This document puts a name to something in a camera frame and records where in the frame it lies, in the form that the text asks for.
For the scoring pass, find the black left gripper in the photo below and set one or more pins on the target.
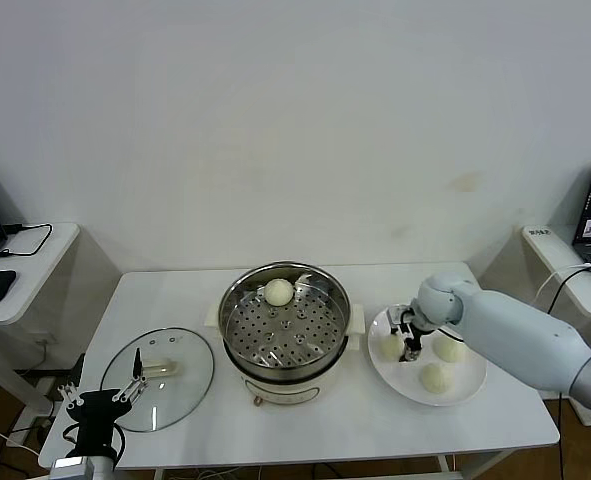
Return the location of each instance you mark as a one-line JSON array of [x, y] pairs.
[[97, 407]]

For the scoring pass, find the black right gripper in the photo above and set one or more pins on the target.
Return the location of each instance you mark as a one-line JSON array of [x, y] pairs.
[[413, 334]]

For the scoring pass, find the white steamed baozi bun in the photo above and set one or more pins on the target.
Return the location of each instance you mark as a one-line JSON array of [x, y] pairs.
[[278, 292], [390, 349], [436, 378], [450, 348]]

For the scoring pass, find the round glass pot lid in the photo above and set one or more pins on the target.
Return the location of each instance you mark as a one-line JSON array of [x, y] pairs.
[[185, 360]]

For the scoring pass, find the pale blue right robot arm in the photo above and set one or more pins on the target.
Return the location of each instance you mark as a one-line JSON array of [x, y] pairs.
[[515, 330]]

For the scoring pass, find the perforated steel steamer basket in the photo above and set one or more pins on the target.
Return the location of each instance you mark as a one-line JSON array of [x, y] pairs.
[[255, 330]]

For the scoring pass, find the large white round plate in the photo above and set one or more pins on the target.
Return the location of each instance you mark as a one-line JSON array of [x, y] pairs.
[[465, 385]]

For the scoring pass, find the cream electric cooking pot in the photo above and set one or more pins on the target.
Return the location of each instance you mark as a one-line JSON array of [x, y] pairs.
[[285, 392]]

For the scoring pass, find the white side table with mouse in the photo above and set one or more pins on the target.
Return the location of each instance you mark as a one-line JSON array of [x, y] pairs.
[[35, 280]]

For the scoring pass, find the white side table with label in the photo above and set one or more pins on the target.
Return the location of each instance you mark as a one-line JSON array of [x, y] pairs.
[[540, 250]]

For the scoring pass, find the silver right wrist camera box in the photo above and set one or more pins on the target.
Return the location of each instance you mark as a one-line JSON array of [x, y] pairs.
[[397, 314]]

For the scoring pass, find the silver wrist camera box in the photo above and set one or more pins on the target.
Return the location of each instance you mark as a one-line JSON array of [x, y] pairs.
[[397, 314], [70, 466]]

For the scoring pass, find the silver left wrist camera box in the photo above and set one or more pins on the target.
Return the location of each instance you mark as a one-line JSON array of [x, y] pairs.
[[70, 466]]

